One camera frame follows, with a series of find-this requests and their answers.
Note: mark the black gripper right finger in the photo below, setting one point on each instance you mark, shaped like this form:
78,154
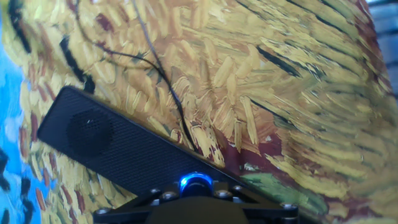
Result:
270,214

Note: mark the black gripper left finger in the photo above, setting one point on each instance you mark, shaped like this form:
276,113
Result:
124,214

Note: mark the Van Gogh painting cloth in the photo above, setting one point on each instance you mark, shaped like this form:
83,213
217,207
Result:
280,93

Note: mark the black speaker bar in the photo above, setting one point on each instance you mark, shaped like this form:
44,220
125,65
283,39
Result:
124,149

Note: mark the blue-lit volume knob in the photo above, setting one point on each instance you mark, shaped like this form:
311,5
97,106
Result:
196,183

